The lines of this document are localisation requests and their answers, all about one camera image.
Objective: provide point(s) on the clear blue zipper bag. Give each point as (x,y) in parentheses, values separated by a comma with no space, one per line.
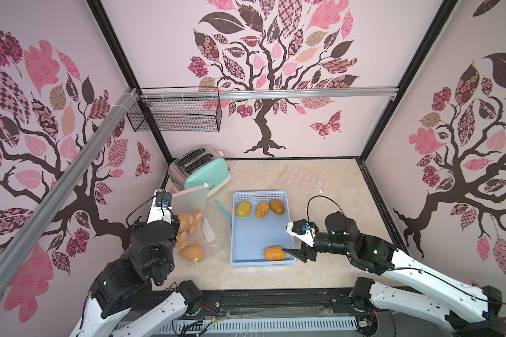
(216,230)

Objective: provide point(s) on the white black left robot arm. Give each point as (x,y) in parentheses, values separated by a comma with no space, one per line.
(148,261)

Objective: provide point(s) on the brown potato right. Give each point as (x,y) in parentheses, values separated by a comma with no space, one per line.
(277,206)

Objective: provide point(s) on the black wire wall basket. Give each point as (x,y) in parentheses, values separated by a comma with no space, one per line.
(177,109)

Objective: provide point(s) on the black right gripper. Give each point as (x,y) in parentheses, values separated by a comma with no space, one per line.
(308,245)

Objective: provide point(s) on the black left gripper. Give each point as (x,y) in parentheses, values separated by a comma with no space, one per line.
(176,224)

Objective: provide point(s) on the yellow-green potato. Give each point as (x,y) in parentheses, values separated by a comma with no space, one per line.
(243,209)

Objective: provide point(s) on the light blue perforated plastic basket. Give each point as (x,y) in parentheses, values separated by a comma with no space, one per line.
(251,236)

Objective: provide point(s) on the wrinkled orange potato top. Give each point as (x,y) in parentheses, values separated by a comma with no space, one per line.
(193,253)

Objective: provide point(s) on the black base frame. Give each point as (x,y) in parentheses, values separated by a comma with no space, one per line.
(327,302)

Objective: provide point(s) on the aluminium rail back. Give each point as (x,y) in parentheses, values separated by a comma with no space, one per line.
(270,93)

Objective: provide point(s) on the white slotted cable duct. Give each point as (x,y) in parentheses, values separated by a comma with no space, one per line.
(256,327)

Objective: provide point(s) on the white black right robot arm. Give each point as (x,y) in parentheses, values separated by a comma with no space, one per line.
(460,308)

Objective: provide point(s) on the mint green silver toaster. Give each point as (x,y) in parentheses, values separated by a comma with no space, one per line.
(199,167)

